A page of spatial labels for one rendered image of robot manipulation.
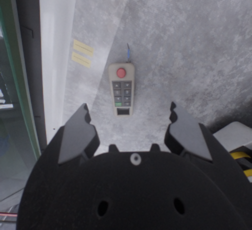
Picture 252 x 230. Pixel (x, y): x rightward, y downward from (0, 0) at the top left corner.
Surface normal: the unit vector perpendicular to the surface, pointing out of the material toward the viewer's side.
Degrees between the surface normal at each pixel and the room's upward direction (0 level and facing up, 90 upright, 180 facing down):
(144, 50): 0
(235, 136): 90
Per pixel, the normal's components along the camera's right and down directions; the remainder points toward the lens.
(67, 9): -0.51, 0.18
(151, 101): 0.00, 0.50
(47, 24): 0.40, 0.62
